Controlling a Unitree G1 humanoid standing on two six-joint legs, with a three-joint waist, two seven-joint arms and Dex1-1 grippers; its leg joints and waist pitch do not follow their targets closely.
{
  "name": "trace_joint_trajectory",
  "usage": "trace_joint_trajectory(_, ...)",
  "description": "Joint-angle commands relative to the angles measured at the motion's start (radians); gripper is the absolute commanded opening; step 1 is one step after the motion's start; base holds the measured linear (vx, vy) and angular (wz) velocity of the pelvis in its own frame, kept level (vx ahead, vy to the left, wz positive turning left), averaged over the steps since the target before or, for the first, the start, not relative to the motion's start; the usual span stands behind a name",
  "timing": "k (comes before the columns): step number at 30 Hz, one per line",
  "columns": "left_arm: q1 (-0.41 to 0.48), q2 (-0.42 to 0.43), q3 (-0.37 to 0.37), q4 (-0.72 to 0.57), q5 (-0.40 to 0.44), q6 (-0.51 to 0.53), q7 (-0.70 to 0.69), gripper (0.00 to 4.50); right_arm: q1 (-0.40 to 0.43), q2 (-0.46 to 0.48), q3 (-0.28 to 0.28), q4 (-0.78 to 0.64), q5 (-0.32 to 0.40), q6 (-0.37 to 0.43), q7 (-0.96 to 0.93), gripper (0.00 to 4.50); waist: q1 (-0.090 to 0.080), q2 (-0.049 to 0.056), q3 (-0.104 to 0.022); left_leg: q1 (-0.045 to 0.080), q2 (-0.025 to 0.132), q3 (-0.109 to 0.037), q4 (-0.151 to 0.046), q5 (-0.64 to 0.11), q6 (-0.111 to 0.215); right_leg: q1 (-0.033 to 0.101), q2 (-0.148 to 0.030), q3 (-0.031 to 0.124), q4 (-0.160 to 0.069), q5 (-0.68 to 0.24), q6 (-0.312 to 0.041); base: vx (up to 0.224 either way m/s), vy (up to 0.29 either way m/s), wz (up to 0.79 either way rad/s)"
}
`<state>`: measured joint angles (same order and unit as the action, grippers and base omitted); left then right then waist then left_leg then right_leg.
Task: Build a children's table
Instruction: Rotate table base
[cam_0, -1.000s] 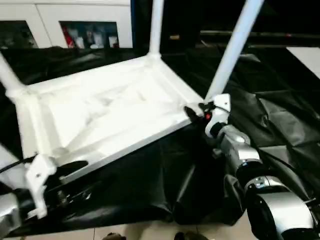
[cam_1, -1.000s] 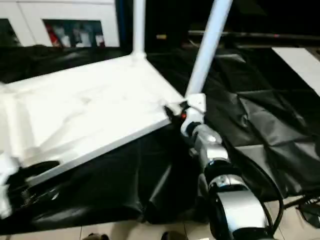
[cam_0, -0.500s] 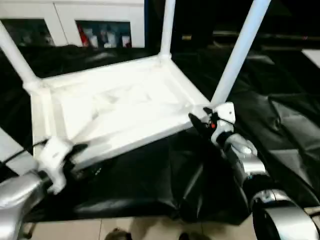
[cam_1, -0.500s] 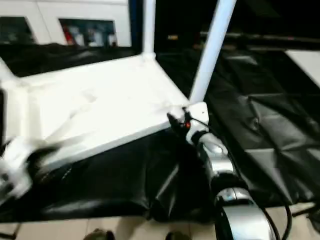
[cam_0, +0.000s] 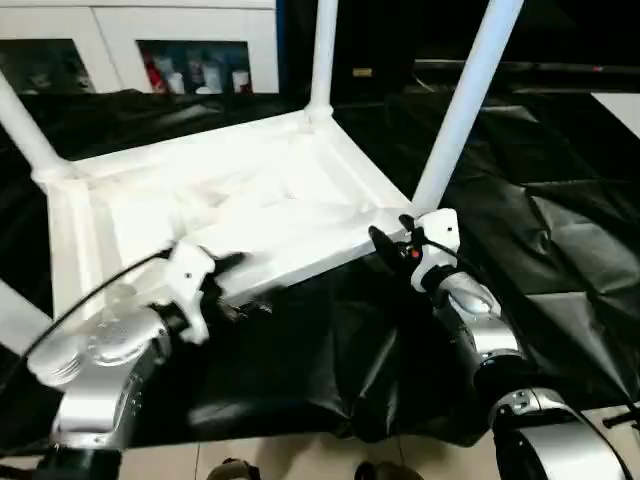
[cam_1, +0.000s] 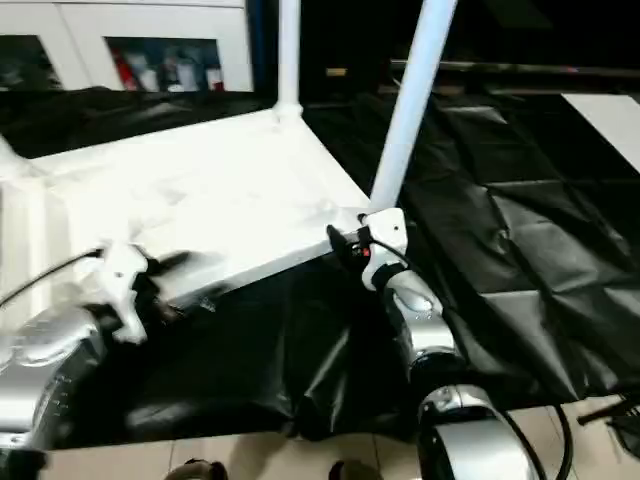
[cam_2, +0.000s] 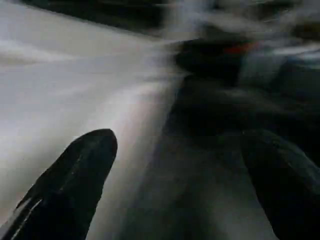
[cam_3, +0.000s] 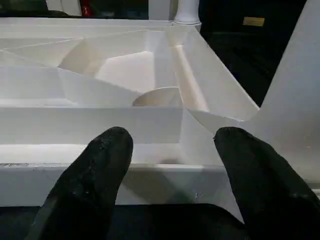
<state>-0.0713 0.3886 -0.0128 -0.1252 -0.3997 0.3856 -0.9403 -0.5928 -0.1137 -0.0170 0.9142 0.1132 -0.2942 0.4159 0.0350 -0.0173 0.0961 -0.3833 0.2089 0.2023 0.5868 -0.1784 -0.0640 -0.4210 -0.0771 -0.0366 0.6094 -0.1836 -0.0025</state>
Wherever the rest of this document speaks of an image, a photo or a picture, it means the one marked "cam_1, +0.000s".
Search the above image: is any white plastic table top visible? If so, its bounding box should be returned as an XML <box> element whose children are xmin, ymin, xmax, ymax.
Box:
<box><xmin>0</xmin><ymin>103</ymin><xmax>406</xmax><ymax>321</ymax></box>

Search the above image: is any white plastic table leg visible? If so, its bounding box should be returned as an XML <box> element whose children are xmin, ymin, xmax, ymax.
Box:
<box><xmin>277</xmin><ymin>0</ymin><xmax>303</xmax><ymax>116</ymax></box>
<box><xmin>0</xmin><ymin>135</ymin><xmax>36</xmax><ymax>183</ymax></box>
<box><xmin>365</xmin><ymin>0</ymin><xmax>459</xmax><ymax>216</ymax></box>

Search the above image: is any black table mat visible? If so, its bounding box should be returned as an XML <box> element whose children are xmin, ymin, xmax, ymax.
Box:
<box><xmin>0</xmin><ymin>85</ymin><xmax>640</xmax><ymax>441</ymax></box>

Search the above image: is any black left robot foot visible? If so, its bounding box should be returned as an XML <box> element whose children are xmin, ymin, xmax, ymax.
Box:
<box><xmin>165</xmin><ymin>458</ymin><xmax>229</xmax><ymax>480</ymax></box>

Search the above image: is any black robot foot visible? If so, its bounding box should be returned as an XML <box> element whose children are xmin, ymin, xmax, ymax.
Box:
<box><xmin>328</xmin><ymin>458</ymin><xmax>383</xmax><ymax>480</ymax></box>
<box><xmin>165</xmin><ymin>458</ymin><xmax>229</xmax><ymax>480</ymax></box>

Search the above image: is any black right robot foot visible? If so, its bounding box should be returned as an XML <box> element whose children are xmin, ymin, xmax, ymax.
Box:
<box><xmin>328</xmin><ymin>458</ymin><xmax>383</xmax><ymax>480</ymax></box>

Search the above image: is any white glass door cabinet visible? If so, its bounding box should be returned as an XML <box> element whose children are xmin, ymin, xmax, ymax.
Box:
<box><xmin>0</xmin><ymin>0</ymin><xmax>251</xmax><ymax>96</ymax></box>

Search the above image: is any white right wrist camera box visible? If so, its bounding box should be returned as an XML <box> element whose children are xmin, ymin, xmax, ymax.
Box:
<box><xmin>360</xmin><ymin>208</ymin><xmax>409</xmax><ymax>291</ymax></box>

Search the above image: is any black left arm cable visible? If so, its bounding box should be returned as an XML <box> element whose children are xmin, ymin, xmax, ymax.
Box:
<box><xmin>0</xmin><ymin>250</ymin><xmax>106</xmax><ymax>306</ymax></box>

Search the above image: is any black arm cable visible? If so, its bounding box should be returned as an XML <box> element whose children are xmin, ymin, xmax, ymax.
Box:
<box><xmin>380</xmin><ymin>235</ymin><xmax>576</xmax><ymax>480</ymax></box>
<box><xmin>0</xmin><ymin>250</ymin><xmax>106</xmax><ymax>306</ymax></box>

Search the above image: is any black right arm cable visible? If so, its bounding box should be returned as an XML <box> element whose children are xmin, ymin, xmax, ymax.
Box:
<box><xmin>380</xmin><ymin>235</ymin><xmax>576</xmax><ymax>480</ymax></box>

